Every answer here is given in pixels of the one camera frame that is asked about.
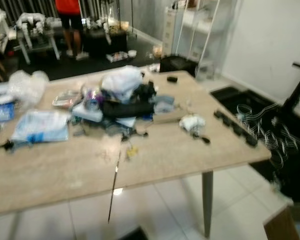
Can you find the brown wooden cabinet corner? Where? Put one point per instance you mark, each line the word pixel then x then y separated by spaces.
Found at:
pixel 282 225

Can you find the white metal shelf rack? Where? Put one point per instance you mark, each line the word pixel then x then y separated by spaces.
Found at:
pixel 192 25

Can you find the purple drink can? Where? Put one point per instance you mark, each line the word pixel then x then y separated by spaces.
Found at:
pixel 93 98

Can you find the light wooden table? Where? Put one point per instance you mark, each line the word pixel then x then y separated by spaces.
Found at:
pixel 165 150

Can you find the black stand pole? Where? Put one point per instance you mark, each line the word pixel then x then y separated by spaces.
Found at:
pixel 297 92

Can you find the person in orange shirt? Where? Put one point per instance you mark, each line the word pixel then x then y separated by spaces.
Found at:
pixel 70 20

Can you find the white robot arm on bench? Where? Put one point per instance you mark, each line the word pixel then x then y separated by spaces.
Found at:
pixel 32 22

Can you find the crumpled clear plastic bag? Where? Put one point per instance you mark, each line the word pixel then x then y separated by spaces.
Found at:
pixel 27 86

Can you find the long black pouch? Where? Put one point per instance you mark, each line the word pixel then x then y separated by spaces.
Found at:
pixel 127 108

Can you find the crumpled white paper trash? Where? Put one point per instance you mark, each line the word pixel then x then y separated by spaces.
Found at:
pixel 192 122

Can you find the small black box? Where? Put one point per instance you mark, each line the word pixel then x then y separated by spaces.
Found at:
pixel 172 79

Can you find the black bin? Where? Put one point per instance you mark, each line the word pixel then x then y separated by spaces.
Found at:
pixel 177 64

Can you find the blue and white tub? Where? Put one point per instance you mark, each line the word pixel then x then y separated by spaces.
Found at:
pixel 2 107

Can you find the small yellow item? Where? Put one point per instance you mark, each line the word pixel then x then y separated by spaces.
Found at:
pixel 132 151

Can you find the black power strip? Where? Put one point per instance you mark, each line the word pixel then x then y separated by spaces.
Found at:
pixel 236 128

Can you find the white plastic bag bundle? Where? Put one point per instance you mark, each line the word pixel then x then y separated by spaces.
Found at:
pixel 122 80

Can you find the thin black rod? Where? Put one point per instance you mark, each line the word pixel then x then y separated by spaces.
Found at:
pixel 114 182

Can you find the black low table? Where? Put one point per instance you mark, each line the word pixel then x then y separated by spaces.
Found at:
pixel 105 40

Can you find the clear blue plastic bag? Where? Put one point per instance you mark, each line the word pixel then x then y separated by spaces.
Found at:
pixel 40 126

